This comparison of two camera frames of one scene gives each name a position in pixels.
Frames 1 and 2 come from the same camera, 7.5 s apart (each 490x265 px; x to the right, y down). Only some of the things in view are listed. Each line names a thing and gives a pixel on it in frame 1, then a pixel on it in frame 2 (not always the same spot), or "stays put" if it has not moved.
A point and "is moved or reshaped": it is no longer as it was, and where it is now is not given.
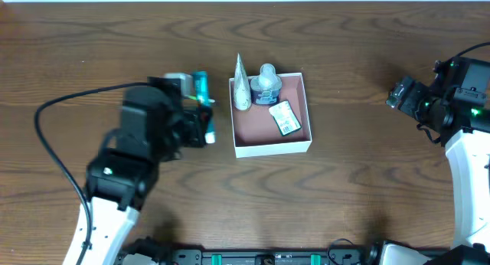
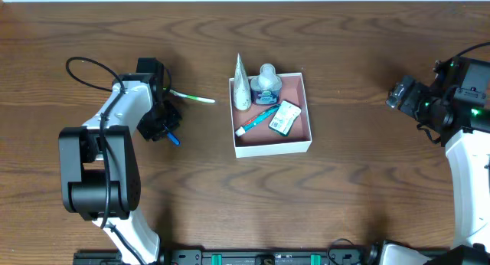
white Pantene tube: [242, 95] stays put
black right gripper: [409, 100] stays put
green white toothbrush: [200, 99] stays put
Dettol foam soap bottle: [265, 89] stays put
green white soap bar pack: [285, 118] is moved or reshaped
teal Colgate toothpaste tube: [202, 96] to [257, 119]
